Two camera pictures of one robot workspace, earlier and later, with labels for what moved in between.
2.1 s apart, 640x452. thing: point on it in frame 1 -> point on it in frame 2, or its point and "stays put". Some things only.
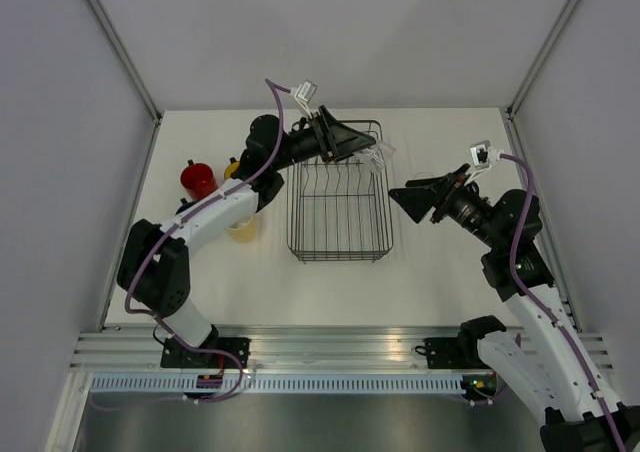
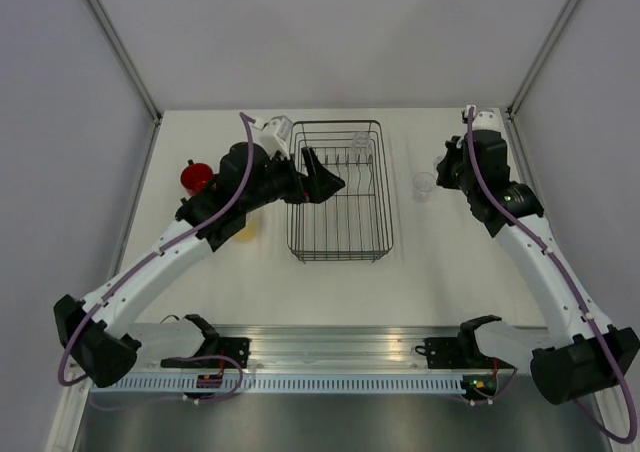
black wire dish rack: (339, 212) stays put
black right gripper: (418, 200) -> (455, 149)
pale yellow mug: (242, 230) stays put
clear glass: (376, 155) -> (435, 163)
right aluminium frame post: (559, 26) stays put
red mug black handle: (197, 180) stays put
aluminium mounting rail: (328, 348) stays put
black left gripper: (336, 139) -> (321, 183)
